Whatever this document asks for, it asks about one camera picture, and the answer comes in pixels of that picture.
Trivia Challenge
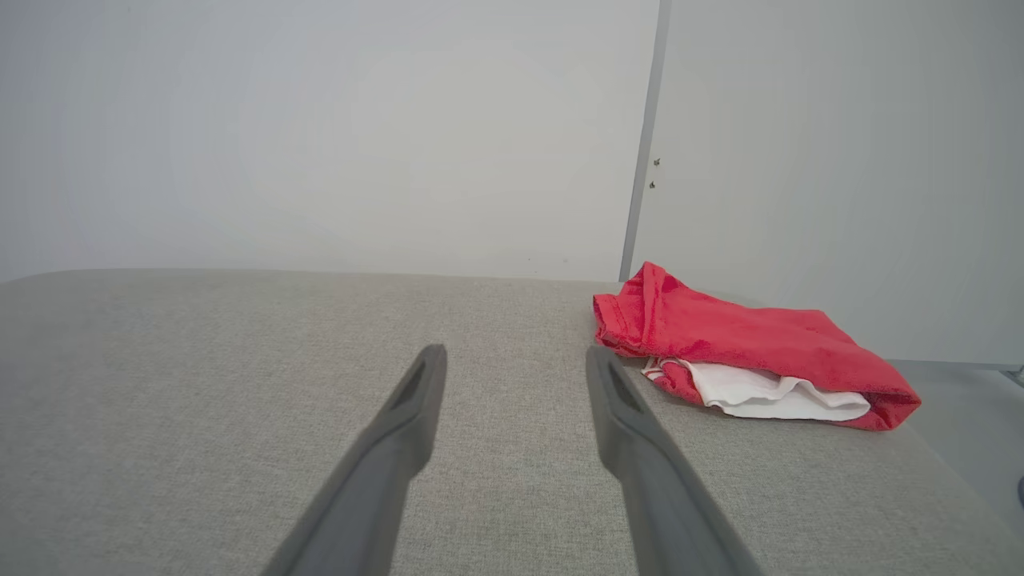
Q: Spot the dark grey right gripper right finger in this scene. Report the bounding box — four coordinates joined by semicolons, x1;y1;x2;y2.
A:
586;346;761;576

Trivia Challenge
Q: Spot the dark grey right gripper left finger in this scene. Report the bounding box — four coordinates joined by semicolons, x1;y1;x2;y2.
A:
260;345;447;576

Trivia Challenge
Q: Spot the red white jersey shirt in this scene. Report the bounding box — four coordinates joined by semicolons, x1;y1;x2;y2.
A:
592;261;922;433

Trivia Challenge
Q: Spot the dark vertical wall strip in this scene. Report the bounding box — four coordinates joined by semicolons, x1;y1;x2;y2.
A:
618;0;673;282

